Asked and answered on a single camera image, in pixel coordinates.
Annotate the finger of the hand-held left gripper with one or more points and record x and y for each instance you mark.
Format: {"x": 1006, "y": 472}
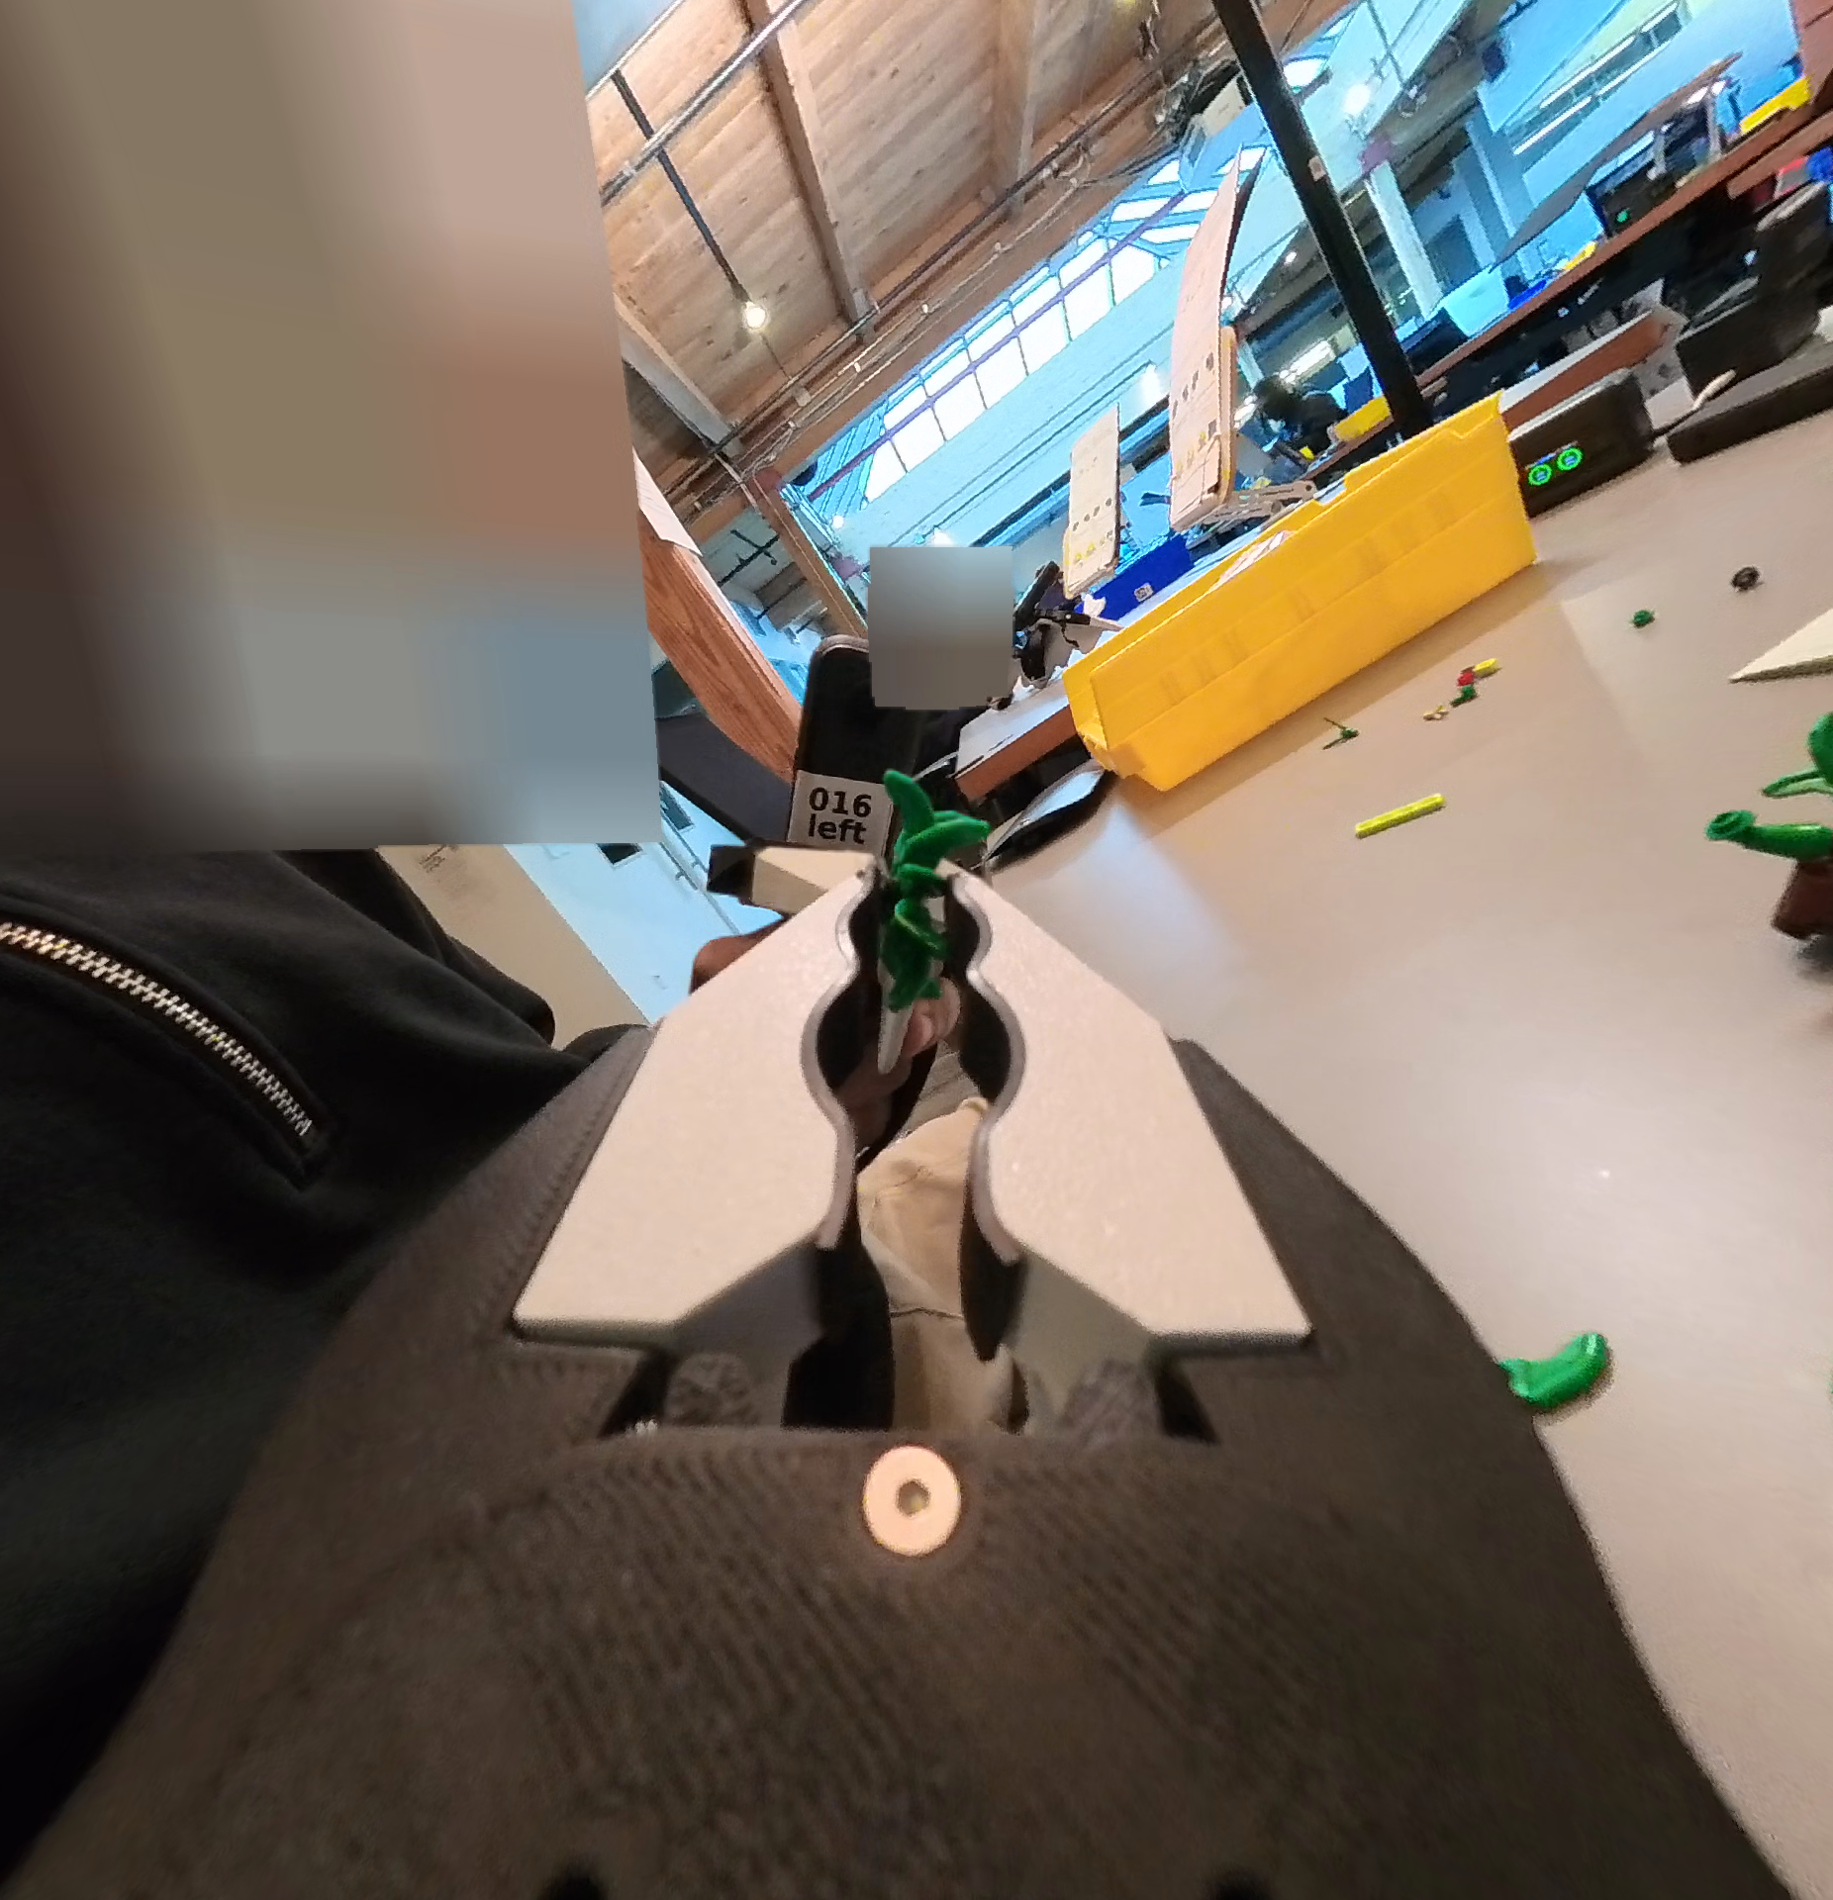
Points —
{"x": 789, "y": 873}

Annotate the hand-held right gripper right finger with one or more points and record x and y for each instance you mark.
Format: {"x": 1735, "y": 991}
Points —
{"x": 1140, "y": 1188}

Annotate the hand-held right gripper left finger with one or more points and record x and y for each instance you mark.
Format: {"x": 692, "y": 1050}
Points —
{"x": 678, "y": 1188}

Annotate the green toy plant stem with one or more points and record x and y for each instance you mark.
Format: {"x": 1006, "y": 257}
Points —
{"x": 916, "y": 928}

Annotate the person's left hand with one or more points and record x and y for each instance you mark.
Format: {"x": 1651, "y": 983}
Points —
{"x": 732, "y": 962}

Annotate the black office chair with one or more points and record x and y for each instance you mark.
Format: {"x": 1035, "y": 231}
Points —
{"x": 723, "y": 785}

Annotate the wooden beam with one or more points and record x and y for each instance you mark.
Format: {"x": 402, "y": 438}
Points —
{"x": 700, "y": 637}

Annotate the white paper sheet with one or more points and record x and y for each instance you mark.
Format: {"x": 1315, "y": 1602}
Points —
{"x": 661, "y": 512}

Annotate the blue plastic bin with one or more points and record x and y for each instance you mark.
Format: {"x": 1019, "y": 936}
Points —
{"x": 1140, "y": 582}

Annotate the small cardboard sign board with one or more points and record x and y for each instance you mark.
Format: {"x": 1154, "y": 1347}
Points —
{"x": 1094, "y": 504}

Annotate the yellow-green toy bar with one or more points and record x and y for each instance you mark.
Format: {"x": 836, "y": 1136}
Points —
{"x": 1398, "y": 816}

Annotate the curved green toy leaf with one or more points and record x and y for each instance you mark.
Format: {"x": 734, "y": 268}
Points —
{"x": 1554, "y": 1373}

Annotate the tall cardboard sign board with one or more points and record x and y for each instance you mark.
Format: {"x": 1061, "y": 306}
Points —
{"x": 1198, "y": 415}

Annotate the yellow plastic bin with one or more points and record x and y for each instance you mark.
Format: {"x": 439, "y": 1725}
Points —
{"x": 1302, "y": 637}

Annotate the person's black jacket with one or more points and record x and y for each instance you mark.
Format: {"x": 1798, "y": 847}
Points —
{"x": 187, "y": 1188}

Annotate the black steel column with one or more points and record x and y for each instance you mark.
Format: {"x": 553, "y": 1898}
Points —
{"x": 1311, "y": 176}

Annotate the toy flower plant brown pot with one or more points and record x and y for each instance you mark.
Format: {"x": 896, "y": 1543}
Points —
{"x": 1813, "y": 899}

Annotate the black device with green lights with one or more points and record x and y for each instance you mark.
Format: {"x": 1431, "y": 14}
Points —
{"x": 1599, "y": 415}

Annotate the instruction booklet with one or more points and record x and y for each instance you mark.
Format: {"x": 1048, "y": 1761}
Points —
{"x": 1823, "y": 650}

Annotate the black flat case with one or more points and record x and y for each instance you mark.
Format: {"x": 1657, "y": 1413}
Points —
{"x": 1776, "y": 409}

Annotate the black equipment box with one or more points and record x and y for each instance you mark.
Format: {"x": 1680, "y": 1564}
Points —
{"x": 1764, "y": 282}

